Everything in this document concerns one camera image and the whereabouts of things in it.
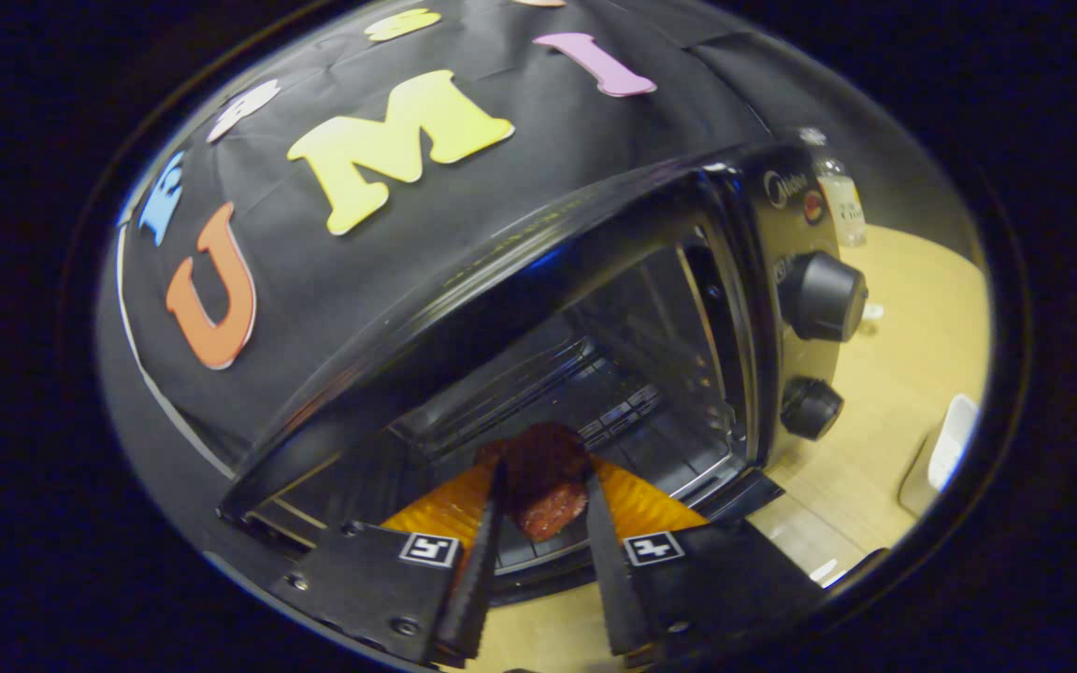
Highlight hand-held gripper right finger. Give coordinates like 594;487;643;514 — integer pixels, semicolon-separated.
583;456;825;669

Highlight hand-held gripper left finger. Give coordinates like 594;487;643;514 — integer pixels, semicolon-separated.
267;458;510;666

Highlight red meat steak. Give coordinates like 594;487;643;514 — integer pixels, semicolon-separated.
478;421;596;543

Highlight black toaster oven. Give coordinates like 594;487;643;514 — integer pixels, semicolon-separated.
216;140;887;613

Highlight black backdrop cloth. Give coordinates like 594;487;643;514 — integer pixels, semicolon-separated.
94;0;969;562

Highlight white rectangular plate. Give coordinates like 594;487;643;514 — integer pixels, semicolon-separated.
898;393;981;520

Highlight small clear glass bottle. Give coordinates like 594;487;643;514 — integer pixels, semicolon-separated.
796;126;869;249

